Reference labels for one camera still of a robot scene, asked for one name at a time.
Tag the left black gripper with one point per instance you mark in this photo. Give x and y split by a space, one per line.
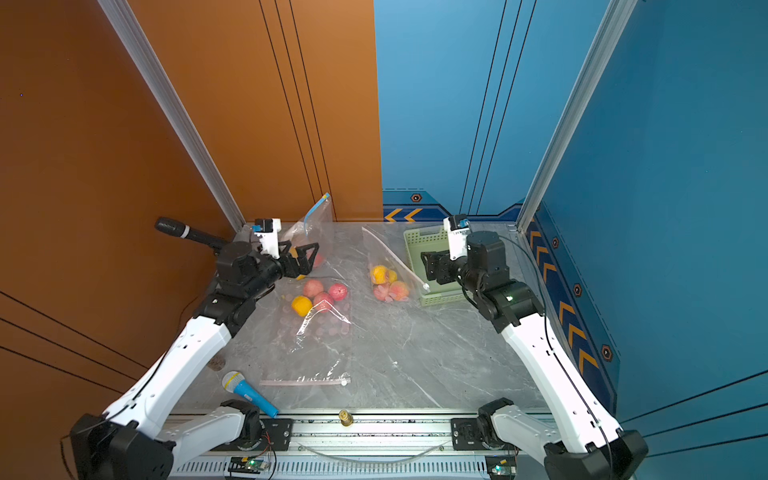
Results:
303 267

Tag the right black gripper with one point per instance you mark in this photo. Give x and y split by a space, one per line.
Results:
438 261

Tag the pink peach with leaf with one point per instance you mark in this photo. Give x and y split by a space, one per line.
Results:
312 288

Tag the clear blue-zipper zip bag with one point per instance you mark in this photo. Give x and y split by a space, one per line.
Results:
316 226

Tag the large pink yellow peach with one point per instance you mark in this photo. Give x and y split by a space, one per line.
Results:
323 302

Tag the pale pink peach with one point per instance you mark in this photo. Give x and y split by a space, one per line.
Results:
338 292

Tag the pink-dotted zip bag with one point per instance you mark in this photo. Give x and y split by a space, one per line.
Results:
379 253
317 329

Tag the yellow peach pink spot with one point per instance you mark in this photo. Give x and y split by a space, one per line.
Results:
379 275

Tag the orange red wrinkled peach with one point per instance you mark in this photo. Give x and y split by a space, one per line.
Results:
398 291

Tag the pink peach basket corner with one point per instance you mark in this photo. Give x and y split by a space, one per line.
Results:
382 292

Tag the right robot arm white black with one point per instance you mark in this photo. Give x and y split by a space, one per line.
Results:
558 372

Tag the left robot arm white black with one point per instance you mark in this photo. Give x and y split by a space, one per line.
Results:
162 378

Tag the green plastic fruit basket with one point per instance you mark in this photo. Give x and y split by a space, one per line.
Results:
428 256

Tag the black microphone on stand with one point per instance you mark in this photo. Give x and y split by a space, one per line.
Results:
181 230

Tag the blue handheld microphone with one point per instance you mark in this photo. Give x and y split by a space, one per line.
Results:
235 382

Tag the right green circuit board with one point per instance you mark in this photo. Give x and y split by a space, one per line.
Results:
501 468

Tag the green circuit board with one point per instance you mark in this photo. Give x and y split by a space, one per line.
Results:
501 468
246 467

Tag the left green circuit board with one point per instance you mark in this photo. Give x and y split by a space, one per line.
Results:
246 467

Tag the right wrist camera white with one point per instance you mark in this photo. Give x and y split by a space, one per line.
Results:
457 228

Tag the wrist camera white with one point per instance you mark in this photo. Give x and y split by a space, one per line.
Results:
266 233
457 228

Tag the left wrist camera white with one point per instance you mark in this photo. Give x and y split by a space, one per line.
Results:
266 233

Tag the brass knob on rail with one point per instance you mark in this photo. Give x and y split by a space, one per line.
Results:
345 418

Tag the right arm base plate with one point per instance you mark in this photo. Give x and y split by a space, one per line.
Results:
474 434

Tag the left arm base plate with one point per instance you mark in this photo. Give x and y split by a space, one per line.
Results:
276 434

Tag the aluminium front rail frame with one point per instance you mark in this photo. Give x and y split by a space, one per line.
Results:
386 435

